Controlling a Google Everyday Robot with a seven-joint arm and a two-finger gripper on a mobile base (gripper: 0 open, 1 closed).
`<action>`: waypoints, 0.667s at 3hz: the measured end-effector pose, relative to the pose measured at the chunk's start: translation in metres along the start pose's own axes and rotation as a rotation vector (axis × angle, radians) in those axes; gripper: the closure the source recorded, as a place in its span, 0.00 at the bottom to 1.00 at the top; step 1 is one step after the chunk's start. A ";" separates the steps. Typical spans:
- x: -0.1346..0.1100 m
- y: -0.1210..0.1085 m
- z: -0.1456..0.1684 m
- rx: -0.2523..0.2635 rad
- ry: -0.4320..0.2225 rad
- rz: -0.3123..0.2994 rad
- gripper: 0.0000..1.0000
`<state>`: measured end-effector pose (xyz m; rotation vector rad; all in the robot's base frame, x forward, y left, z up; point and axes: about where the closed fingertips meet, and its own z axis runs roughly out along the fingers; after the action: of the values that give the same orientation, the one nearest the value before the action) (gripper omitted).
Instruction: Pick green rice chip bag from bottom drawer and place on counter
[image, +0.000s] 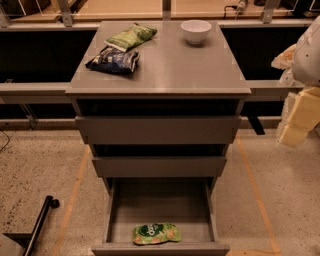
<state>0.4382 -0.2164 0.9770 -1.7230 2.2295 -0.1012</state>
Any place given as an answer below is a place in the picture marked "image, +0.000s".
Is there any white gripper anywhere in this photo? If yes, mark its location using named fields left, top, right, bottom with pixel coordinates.
left=271, top=44, right=320, bottom=147

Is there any green rice chip bag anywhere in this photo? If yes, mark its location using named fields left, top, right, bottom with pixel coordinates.
left=132, top=222, right=182, bottom=245

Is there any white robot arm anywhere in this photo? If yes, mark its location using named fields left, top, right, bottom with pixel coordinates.
left=271, top=17, right=320, bottom=147

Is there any grey drawer cabinet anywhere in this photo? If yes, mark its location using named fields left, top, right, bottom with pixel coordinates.
left=65, top=20, right=252, bottom=194

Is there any grey open bottom drawer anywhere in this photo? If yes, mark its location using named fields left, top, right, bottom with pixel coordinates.
left=91, top=178, right=230, bottom=256

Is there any green snack bag on counter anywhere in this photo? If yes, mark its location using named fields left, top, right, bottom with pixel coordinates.
left=105, top=23, right=157, bottom=52

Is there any dark blue snack bag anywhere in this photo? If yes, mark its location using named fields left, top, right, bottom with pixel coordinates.
left=85, top=46, right=140, bottom=74

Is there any grey top drawer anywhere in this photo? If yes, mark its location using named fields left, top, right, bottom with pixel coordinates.
left=76, top=116, right=241, bottom=145

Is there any grey middle drawer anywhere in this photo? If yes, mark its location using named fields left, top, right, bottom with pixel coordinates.
left=92, top=156, right=226, bottom=178

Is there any white bowl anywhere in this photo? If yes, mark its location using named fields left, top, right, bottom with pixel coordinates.
left=181, top=20, right=212, bottom=44

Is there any black bar with wheel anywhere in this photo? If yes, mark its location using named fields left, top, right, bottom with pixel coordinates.
left=23, top=195, right=60, bottom=256

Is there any grey metal rail shelf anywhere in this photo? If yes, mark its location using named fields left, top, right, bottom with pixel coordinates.
left=0, top=80, right=303, bottom=104

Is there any black cable on back table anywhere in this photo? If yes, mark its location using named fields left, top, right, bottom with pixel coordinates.
left=223, top=4, right=240, bottom=20

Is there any black cable on floor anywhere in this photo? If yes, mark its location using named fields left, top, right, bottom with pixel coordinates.
left=0, top=129, right=11, bottom=154

